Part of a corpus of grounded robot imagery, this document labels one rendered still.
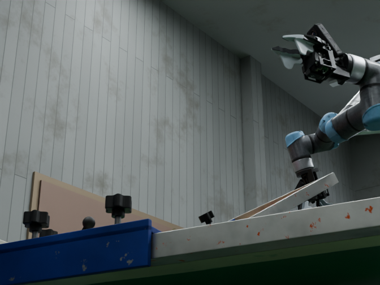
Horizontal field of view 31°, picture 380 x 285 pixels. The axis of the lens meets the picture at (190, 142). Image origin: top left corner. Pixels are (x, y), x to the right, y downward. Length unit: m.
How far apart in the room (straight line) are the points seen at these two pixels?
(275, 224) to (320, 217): 0.06
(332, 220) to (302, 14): 8.72
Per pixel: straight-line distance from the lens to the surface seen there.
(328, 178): 2.31
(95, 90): 7.60
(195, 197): 8.49
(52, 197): 6.68
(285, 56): 1.84
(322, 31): 1.91
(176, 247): 0.98
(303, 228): 0.91
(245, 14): 9.48
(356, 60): 1.90
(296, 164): 2.62
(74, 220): 6.82
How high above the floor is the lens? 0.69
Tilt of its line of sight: 25 degrees up
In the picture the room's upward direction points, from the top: straight up
